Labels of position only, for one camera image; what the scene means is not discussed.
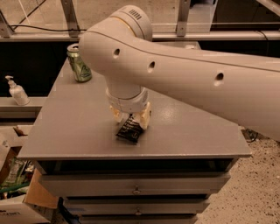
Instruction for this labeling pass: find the grey drawer cabinet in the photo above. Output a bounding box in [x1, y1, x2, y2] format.
[20, 64, 250, 224]

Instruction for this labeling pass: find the green soda can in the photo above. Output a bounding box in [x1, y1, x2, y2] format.
[67, 43, 92, 82]

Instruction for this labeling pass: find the open cardboard box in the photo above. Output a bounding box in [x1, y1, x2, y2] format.
[0, 125, 58, 224]

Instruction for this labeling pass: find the metal window frame rail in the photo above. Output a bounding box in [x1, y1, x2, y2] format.
[1, 0, 280, 42]

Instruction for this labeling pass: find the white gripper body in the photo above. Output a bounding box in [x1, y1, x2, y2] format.
[106, 87, 149, 114]

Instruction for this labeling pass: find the black cable on floor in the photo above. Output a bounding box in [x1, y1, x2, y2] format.
[243, 128, 259, 144]

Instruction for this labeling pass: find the black rxbar chocolate wrapper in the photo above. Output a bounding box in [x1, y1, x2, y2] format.
[116, 115, 144, 144]

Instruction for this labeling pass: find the white pump soap bottle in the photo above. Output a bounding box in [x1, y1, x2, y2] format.
[5, 75, 30, 106]

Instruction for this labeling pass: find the grey drawer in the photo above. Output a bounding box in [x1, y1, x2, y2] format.
[64, 198, 209, 215]
[39, 173, 230, 197]

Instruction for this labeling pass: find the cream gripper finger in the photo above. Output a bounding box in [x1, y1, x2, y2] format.
[138, 101, 151, 130]
[109, 106, 130, 123]

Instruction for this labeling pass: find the top grey drawer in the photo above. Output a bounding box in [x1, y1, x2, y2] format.
[39, 173, 230, 197]

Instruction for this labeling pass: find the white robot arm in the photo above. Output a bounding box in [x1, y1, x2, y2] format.
[79, 5, 280, 141]

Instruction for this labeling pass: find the black cable on ledge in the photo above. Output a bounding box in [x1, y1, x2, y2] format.
[8, 24, 88, 33]

